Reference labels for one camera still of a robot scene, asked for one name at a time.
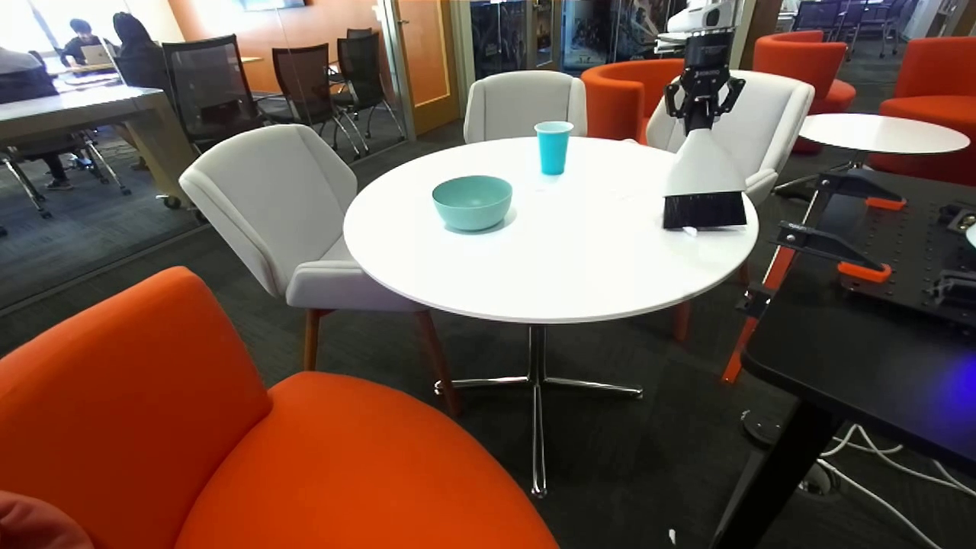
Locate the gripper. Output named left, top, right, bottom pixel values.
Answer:
left=664, top=30, right=747, bottom=136

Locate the white brush with black bristles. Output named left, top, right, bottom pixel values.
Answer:
left=661, top=114, right=749, bottom=231

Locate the white armchair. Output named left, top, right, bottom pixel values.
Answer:
left=178, top=124, right=461, bottom=418
left=463, top=70, right=589, bottom=145
left=646, top=70, right=816, bottom=344

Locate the orange armchair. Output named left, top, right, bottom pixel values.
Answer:
left=753, top=30, right=857, bottom=156
left=868, top=36, right=976, bottom=188
left=580, top=59, right=687, bottom=145
left=0, top=265, right=562, bottom=549

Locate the blue plastic cup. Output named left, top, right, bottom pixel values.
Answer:
left=534, top=120, right=575, bottom=177

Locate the row of grey chairs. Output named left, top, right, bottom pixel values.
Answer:
left=790, top=0, right=920, bottom=59

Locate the small round white table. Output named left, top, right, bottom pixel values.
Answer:
left=773, top=113, right=971, bottom=204

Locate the black orange bar clamp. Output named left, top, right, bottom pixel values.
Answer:
left=793, top=169, right=909, bottom=230
left=721, top=220, right=894, bottom=384

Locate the teal bowl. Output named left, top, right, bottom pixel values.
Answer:
left=432, top=175, right=514, bottom=233

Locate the orange door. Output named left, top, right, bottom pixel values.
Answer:
left=395, top=0, right=463, bottom=136

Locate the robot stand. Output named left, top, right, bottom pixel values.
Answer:
left=709, top=169, right=976, bottom=549

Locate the row of black mesh chairs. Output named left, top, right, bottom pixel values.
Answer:
left=271, top=28, right=407, bottom=161

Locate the black mesh office chair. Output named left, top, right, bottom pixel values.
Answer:
left=161, top=34, right=269, bottom=156

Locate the person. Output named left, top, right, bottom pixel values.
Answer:
left=112, top=11, right=175, bottom=94
left=0, top=47, right=75, bottom=191
left=59, top=18, right=117, bottom=71

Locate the long wooden table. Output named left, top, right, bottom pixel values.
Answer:
left=0, top=84, right=201, bottom=222

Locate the black metal bracket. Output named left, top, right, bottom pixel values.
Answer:
left=936, top=201, right=976, bottom=233
left=924, top=270, right=976, bottom=325

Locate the white cable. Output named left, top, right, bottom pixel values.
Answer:
left=817, top=423, right=976, bottom=549

